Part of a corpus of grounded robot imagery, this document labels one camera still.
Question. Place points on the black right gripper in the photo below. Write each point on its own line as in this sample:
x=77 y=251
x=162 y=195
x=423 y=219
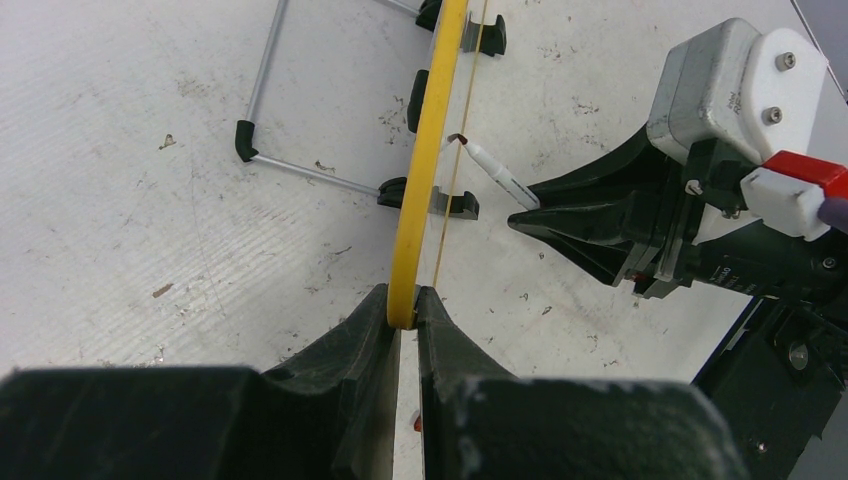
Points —
x=626 y=217

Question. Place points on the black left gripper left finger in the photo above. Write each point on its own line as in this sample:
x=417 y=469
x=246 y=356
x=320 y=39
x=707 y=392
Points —
x=327 y=412

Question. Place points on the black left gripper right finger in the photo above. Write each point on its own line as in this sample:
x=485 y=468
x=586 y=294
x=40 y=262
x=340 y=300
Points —
x=482 y=422

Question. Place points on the white red whiteboard marker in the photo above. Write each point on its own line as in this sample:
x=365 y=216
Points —
x=496 y=171

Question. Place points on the yellow framed whiteboard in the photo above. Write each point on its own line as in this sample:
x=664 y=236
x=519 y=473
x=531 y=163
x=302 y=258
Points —
x=444 y=110

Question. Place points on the black whiteboard stand foot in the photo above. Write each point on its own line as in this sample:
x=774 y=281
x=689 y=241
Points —
x=489 y=39
x=463 y=207

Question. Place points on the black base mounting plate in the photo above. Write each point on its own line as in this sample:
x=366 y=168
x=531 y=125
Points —
x=777 y=377

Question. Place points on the silver wire whiteboard stand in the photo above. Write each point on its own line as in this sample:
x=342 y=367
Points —
x=330 y=98

